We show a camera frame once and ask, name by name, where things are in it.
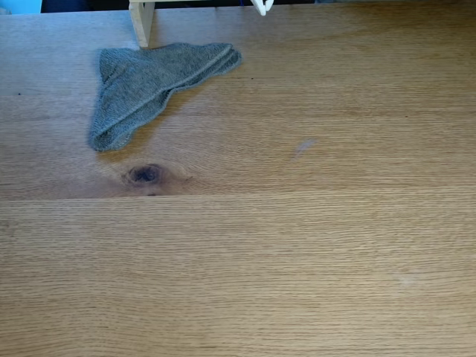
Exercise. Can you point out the grey terry cloth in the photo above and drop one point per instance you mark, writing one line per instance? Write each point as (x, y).
(141, 82)

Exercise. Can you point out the light blue object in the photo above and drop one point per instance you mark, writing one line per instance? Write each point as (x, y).
(18, 5)

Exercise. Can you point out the light wooden stand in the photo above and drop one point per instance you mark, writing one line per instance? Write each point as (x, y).
(143, 22)

